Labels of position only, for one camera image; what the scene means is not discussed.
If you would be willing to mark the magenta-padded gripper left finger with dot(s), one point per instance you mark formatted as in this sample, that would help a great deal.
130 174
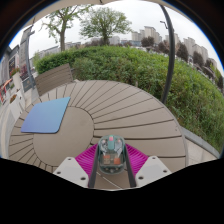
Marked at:
71 171

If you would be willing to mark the thin-crowned tree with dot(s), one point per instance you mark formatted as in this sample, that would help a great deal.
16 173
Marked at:
61 28

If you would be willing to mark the green hedge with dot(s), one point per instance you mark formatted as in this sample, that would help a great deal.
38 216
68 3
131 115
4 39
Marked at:
133 73

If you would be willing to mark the dark curved umbrella pole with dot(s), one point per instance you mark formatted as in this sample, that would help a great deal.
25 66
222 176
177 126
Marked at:
170 56

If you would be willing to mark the grey shopfront building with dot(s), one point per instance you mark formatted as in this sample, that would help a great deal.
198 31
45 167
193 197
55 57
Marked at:
8 66

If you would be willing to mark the white flower planter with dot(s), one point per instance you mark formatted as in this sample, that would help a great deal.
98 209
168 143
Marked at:
16 104
17 81

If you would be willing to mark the blue mouse pad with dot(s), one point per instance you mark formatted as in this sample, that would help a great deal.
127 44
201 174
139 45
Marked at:
45 116

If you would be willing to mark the brown slatted chair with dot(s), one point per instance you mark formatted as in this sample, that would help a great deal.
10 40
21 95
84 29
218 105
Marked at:
53 79

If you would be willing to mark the round-crowned tree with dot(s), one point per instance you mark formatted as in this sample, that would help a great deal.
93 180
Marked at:
105 23

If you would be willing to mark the distant apartment buildings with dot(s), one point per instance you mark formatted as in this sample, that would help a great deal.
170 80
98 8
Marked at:
150 33

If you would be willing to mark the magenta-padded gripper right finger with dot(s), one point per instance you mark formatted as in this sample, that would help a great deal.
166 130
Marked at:
151 170

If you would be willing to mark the grey sign pillar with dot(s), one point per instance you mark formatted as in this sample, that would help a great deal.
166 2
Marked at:
24 56

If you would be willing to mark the transparent computer mouse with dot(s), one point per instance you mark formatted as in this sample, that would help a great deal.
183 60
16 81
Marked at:
111 155

